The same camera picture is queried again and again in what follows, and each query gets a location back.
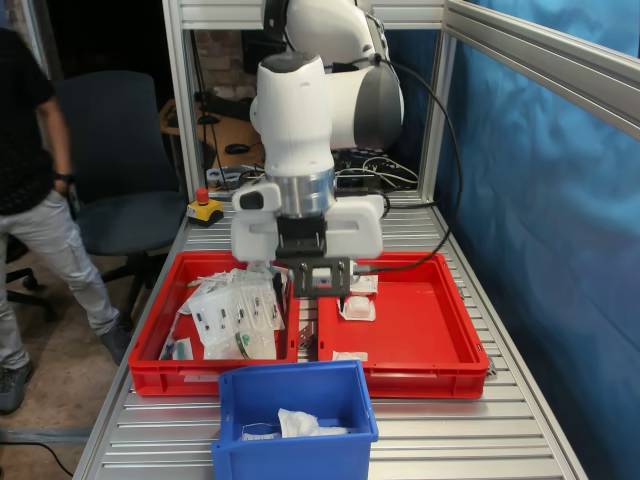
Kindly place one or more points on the clear syringe pack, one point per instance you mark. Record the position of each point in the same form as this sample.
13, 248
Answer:
205, 317
265, 312
235, 312

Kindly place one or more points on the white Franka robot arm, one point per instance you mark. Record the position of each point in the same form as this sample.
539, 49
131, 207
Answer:
295, 125

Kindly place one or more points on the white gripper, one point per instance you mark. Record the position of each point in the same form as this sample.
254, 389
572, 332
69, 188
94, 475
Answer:
355, 230

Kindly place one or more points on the dark grey office chair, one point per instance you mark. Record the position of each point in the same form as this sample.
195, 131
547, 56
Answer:
125, 150

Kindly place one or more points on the yellow emergency stop box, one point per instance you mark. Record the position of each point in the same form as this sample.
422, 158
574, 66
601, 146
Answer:
205, 212

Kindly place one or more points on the long aluminium frame beam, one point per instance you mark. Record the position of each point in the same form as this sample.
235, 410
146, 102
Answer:
550, 65

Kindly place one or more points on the small pack with green part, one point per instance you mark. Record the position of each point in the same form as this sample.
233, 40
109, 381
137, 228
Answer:
179, 350

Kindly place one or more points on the person left forearm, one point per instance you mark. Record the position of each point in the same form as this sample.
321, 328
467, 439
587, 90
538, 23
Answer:
62, 145

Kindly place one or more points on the white tape roll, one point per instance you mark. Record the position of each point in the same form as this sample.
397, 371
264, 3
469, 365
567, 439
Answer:
218, 175

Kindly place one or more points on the black computer mouse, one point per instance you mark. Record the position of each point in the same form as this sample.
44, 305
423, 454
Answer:
237, 148

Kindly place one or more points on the clear gauze bandage pack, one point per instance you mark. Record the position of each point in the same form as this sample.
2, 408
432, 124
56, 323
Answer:
357, 307
334, 431
350, 356
297, 422

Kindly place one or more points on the wooden desk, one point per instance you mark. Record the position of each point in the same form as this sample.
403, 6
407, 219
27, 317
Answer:
240, 132

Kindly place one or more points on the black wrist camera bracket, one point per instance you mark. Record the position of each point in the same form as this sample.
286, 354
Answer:
300, 245

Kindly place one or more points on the grey floor strip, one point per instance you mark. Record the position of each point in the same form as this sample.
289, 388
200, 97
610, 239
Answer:
40, 436

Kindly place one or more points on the flat printed bandage pack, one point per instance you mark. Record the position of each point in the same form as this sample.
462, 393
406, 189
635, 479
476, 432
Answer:
260, 434

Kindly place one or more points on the black wristwatch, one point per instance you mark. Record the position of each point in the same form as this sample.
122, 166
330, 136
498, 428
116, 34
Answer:
64, 177

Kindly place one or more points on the aluminium frame post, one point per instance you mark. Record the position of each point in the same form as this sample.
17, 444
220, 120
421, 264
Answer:
180, 100

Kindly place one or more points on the clear tubing pack green tag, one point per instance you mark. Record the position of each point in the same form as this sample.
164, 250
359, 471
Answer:
215, 280

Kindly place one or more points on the black chair base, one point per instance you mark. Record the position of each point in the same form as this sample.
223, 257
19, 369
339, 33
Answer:
30, 297

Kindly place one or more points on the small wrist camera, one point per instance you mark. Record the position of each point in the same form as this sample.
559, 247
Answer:
320, 276

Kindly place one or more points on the person in black shirt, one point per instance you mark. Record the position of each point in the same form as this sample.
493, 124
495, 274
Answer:
20, 150

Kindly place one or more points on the metal angle bracket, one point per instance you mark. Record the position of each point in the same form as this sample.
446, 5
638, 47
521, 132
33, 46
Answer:
492, 366
306, 336

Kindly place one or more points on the printed paper bandage pack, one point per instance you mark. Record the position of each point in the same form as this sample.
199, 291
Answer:
366, 284

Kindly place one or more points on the clear pack with green filter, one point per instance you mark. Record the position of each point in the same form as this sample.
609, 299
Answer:
240, 345

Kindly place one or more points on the aluminium corner post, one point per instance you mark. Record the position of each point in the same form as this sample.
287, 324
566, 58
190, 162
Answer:
437, 100

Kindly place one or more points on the small black desk object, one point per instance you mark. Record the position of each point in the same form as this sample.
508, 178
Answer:
207, 120

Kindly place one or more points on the short aluminium frame beam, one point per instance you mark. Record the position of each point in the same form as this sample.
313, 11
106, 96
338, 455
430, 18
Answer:
225, 15

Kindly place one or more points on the grey sneaker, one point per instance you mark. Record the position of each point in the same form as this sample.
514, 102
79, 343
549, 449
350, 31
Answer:
116, 340
12, 387

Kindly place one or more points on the red plastic crate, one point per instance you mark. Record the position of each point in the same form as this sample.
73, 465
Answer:
150, 370
425, 325

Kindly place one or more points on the blue backdrop cloth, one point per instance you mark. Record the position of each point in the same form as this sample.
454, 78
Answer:
550, 250

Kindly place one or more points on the blue plastic bin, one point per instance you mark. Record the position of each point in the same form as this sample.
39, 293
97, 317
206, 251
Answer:
300, 460

